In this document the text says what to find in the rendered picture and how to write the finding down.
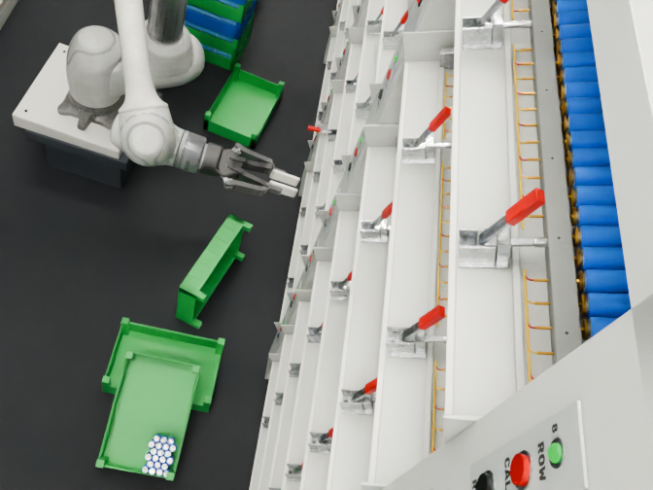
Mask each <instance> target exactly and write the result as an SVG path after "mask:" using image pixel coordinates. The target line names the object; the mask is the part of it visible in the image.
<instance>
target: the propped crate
mask: <svg viewBox="0 0 653 490"><path fill-rule="evenodd" d="M124 357H125V359H124V363H123V366H122V370H121V374H120V380H119V384H118V388H117V391H116V394H115V398H114V402H113V405H112V409H111V413H110V417H109V420H108V424H107V428H106V432H105V435H104V438H103V442H102V446H101V449H100V453H99V458H98V459H97V461H96V465H95V467H98V468H104V467H105V468H110V469H116V470H121V471H127V472H132V473H141V474H146V475H152V476H157V477H163V478H166V480H172V481H173V480H174V477H175V473H176V469H177V466H178V462H179V458H180V454H181V449H182V445H183V441H184V437H185V433H186V428H187V424H188V421H189V414H190V410H191V405H192V401H193V397H194V393H195V389H196V385H197V380H198V376H199V372H200V368H201V366H198V365H192V364H187V363H182V362H177V361H173V360H168V359H163V358H159V357H154V356H149V355H145V354H140V353H135V352H132V351H126V352H125V356H124ZM156 434H160V435H161V436H168V438H170V437H174V438H175V442H174V443H176V444H177V449H176V451H174V452H172V454H171V455H172V456H174V461H173V463H172V464H171V465H169V467H168V468H170V472H167V475H166V477H164V476H163V474H162V475H161V476H158V475H156V473H155V474H149V472H147V473H142V468H143V467H144V465H145V464H147V463H148V461H147V460H146V459H145V455H146V454H147V453H148V452H149V451H150V450H151V448H150V447H149V446H148V443H149V441H150V440H152V439H153V438H154V436H155V435H156Z"/></svg>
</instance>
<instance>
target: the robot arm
mask: <svg viewBox="0 0 653 490"><path fill-rule="evenodd" d="M114 1H115V8H116V16H117V23H118V30H119V35H118V34H117V33H116V32H114V31H113V30H111V29H109V28H106V27H104V26H99V25H92V26H87V27H84V28H82V29H80V30H79V31H78V32H77V33H76V34H75V35H74V37H73V39H72V40H71V42H70V45H69V48H68V51H67V55H66V74H67V81H68V86H69V90H68V92H67V94H66V96H65V98H64V100H63V102H62V103H61V104H59V105H58V107H57V112H58V114H59V115H62V116H71V117H74V118H78V119H79V120H78V124H77V128H78V129H79V130H82V131H84V130H86V128H87V127H88V126H89V125H90V123H96V124H99V125H102V126H104V127H106V128H108V129H110V130H111V133H110V140H111V143H112V144H113V145H114V146H116V147H117V148H118V149H120V150H121V151H123V152H124V153H125V154H126V155H127V156H128V157H129V158H130V159H131V160H132V161H134V162H135V163H138V164H140V165H143V166H157V165H170V166H174V167H176V168H180V169H183V170H186V171H188V172H191V173H196V170H197V169H200V170H199V171H200V172H201V173H204V174H207V175H210V176H218V177H219V178H220V179H222V180H223V189H224V190H225V191H231V190H234V191H238V192H241V193H249V194H253V195H257V196H263V195H264V194H265V193H266V192H271V193H276V194H284V195H287V196H290V197H295V195H296V193H297V191H298V189H295V188H292V187H289V186H286V185H283V184H280V183H277V182H274V181H270V182H269V183H268V182H266V181H264V180H262V179H260V178H258V177H256V176H254V175H252V174H250V173H248V172H245V170H244V169H246V170H250V171H255V172H259V173H263V174H268V175H270V176H269V178H271V179H274V180H277V181H280V182H283V183H286V184H289V185H292V186H295V187H296V186H297V184H298V182H299V180H300V178H298V177H295V176H293V175H290V174H287V173H286V171H284V170H281V169H278V168H275V164H274V163H272V161H273V160H272V159H271V158H269V157H265V156H263V155H260V154H258V153H256V152H253V151H251V150H249V149H246V148H244V147H243V146H242V145H241V144H239V143H236V144H235V146H234V148H232V149H231V150H230V149H224V148H223V147H222V146H220V145H217V144H214V143H211V142H210V143H208V144H206V137H203V136H200V135H197V134H194V133H191V132H189V131H187V130H183V129H181V128H179V127H178V126H176V125H175V124H173V121H172V118H171V114H170V111H169V108H168V104H167V103H165V102H163V101H162V100H161V99H160V98H159V97H158V95H157V94H156V91H155V90H156V89H158V88H172V87H177V86H181V85H184V84H187V83H189V82H191V81H193V80H194V79H196V78H197V77H198V76H199V75H200V74H201V72H202V71H203V69H204V64H205V56H204V51H203V48H202V46H201V44H200V42H199V41H198V40H197V39H196V38H195V37H194V36H193V35H191V34H190V33H189V31H188V29H187V28H186V27H185V26H184V24H185V17H186V10H187V4H188V0H150V4H149V15H148V19H146V20H145V16H144V7H143V0H114ZM231 178H232V179H234V180H232V179H231ZM236 180H237V181H236ZM240 181H242V182H240Z"/></svg>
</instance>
